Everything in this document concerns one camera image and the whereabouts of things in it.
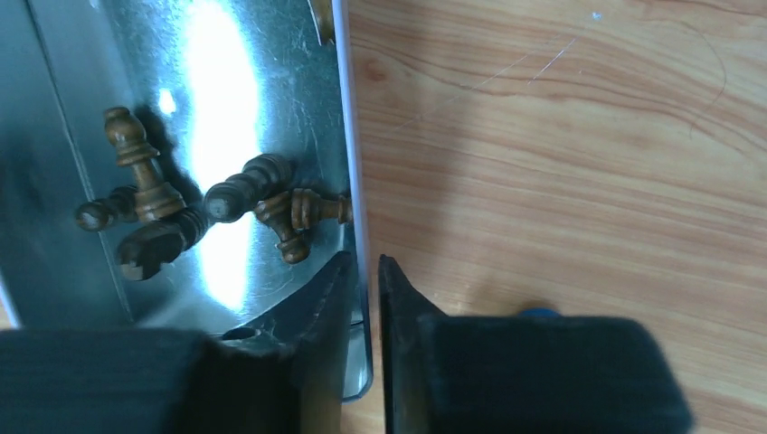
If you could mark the dark pawn chess piece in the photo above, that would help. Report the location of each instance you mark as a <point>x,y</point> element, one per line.
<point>275,213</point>

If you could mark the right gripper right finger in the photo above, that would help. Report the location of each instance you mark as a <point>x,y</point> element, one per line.
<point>537,371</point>

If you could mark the white metal box dark pieces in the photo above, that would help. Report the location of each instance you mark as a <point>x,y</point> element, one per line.
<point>215,83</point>

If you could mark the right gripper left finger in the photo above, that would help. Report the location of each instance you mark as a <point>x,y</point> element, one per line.
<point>283,372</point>

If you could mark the dark rook chess piece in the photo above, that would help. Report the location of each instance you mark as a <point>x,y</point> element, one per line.
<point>142,253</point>

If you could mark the dark bishop chess piece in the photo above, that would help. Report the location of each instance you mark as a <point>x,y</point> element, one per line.
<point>155,197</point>

